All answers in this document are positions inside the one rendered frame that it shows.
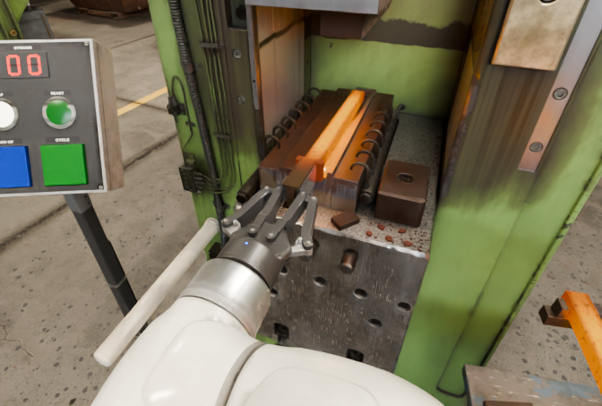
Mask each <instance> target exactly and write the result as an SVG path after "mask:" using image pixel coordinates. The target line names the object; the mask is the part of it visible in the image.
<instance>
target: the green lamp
mask: <svg viewBox="0 0 602 406"><path fill-rule="evenodd" d="M46 114H47V118H48V119H49V121H50V122H52V123H53V124H55V125H64V124H66V123H67V122H68V121H69V120H70V118H71V115H72V111H71V109H70V107H69V105H68V104H67V103H65V102H64V101H62V100H54V101H52V102H50V103H49V104H48V105H47V109H46Z"/></svg>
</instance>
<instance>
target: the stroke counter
mask: <svg viewBox="0 0 602 406"><path fill-rule="evenodd" d="M32 56H36V57H37V58H38V63H37V64H31V63H30V57H32ZM9 57H17V64H15V65H10V61H9ZM27 58H28V67H29V73H31V75H37V74H40V73H41V67H40V65H39V64H40V59H39V56H38V55H29V56H27ZM6 60H7V64H8V65H10V66H18V73H11V68H10V66H7V67H8V73H11V75H19V73H21V67H20V66H19V64H20V59H19V57H18V56H17V55H9V56H7V57H6ZM35 65H39V72H38V73H32V72H31V68H30V67H31V66H35Z"/></svg>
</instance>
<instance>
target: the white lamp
mask: <svg viewBox="0 0 602 406"><path fill-rule="evenodd" d="M12 121H13V110H12V108H11V107H10V106H9V105H8V104H6V103H4V102H0V127H4V126H8V125H9V124H11V123H12Z"/></svg>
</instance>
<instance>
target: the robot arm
mask: <svg viewBox="0 0 602 406"><path fill-rule="evenodd" d="M315 175H316V165H314V167H313V169H312V170H311V172H310V173H309V175H308V176H307V178H306V179H305V181H304V183H303V184H302V185H301V186H300V188H299V190H297V197H296V199H295V200H294V202H293V203H292V204H291V205H290V206H289V208H288V209H287V211H286V212H285V214H284V215H283V216H282V218H279V219H278V220H277V222H276V223H275V224H272V222H273V220H274V218H275V217H276V215H277V213H278V211H279V209H280V206H281V205H282V203H283V202H284V197H285V201H287V188H285V187H283V186H282V183H283V182H284V181H285V179H286V178H287V177H284V179H283V180H282V181H281V182H277V183H276V188H271V187H270V186H264V187H263V188H262V189H261V190H260V191H259V192H257V193H256V194H255V195H254V196H253V197H252V198H251V199H250V200H249V201H247V202H246V203H245V204H244V205H243V206H242V207H241V208H240V209H238V210H237V211H236V212H235V213H234V214H232V215H230V216H227V217H226V218H224V219H223V220H221V226H222V230H223V235H224V236H225V237H229V241H228V242H227V244H226V245H225V246H224V247H223V248H222V250H221V251H220V253H219V254H218V256H217V257H216V258H215V259H211V260H210V261H208V262H206V263H205V264H204V265H203V266H202V268H201V269H200V270H199V271H198V272H197V273H196V275H195V276H194V277H193V279H192V280H191V282H190V283H189V284H188V286H187V287H186V288H185V289H184V290H183V291H182V292H181V293H180V295H179V296H178V298H177V300H176V302H175V303H174V304H173V305H172V306H171V307H170V308H169V309H168V310H167V311H166V312H165V313H164V314H162V315H161V316H159V317H158V318H156V319H155V320H154V321H153V322H152V323H151V324H150V325H149V326H148V327H147V328H146V329H145V331H144V332H143V333H142V334H141V335H140V336H139V337H138V339H137V340H136V341H135V342H134V344H133V345H132V346H131V348H130V349H129V350H128V351H127V352H126V353H125V354H124V356H123V357H122V358H121V360H120V361H119V363H118V364H117V365H116V367H115V369H114V370H113V371H112V373H111V374H110V376H109V377H108V379H107V381H106V382H105V383H104V384H103V386H102V387H101V389H100V391H99V393H98V395H97V396H96V398H95V400H94V401H93V403H92V404H91V406H444V405H443V404H441V403H440V402H439V401H438V400H436V399H435V398H434V397H433V396H432V395H430V394H429V393H427V392H426V391H424V390H422V389H421V388H419V387H417V386H416V385H414V384H412V383H411V382H409V381H407V380H405V379H403V378H401V377H399V376H396V375H394V374H392V373H390V372H387V371H384V370H382V369H380V368H377V367H372V366H369V365H367V364H364V363H361V362H358V361H355V360H352V359H349V358H343V357H340V356H336V355H332V354H329V353H325V352H321V351H317V350H308V349H303V348H290V347H281V346H277V345H272V344H268V343H265V342H262V341H258V340H256V339H255V337H256V334H257V332H258V330H259V328H260V326H261V324H262V320H263V318H264V317H265V315H266V313H267V311H268V309H269V307H270V305H271V294H270V293H271V290H272V288H273V286H274V284H275V282H276V280H277V279H278V277H279V275H280V272H281V270H282V268H283V266H284V265H285V264H286V263H289V262H290V261H291V259H292V257H294V256H300V255H302V256H303V257H304V258H305V259H306V260H310V259H311V258H312V257H313V241H312V235H313V231H314V223H315V219H316V214H317V204H318V198H317V197H315V196H312V194H313V193H314V181H315ZM305 210H306V213H305V219H304V223H303V226H302V230H301V237H299V238H298V239H297V241H296V243H295V244H294V245H293V246H291V245H290V242H289V239H288V236H289V233H290V232H291V230H292V229H293V228H294V226H295V225H296V223H297V221H298V220H299V218H300V217H301V215H302V214H303V212H304V211H305ZM259 212H261V213H259ZM257 214H258V215H257ZM256 215H257V217H256V218H255V220H254V222H253V223H252V224H250V225H248V226H246V225H247V224H248V223H249V222H250V221H251V220H252V219H253V218H254V217H255V216H256Z"/></svg>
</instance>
